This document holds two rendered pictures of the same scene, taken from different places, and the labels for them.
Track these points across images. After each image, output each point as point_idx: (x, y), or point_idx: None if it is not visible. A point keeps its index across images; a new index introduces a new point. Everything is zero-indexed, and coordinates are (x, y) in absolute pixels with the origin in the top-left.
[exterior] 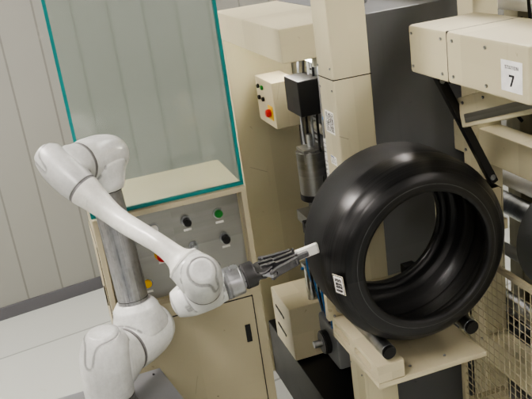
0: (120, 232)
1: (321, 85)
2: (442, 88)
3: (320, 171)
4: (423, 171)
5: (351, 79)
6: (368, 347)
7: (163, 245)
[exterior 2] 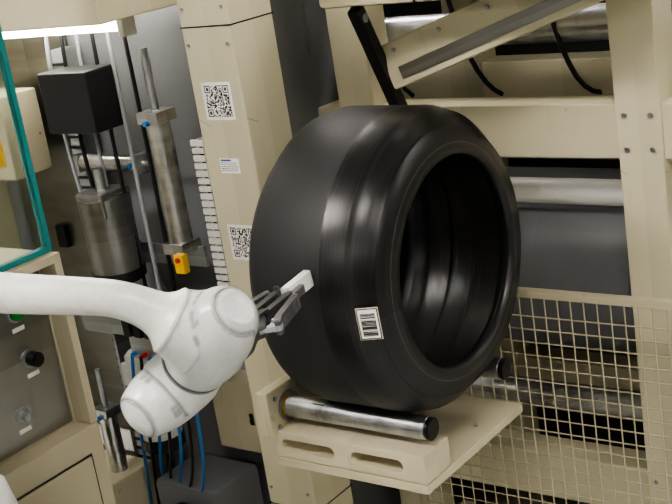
0: (2, 307)
1: (190, 44)
2: (366, 29)
3: (130, 227)
4: (437, 124)
5: (251, 22)
6: (379, 441)
7: (133, 293)
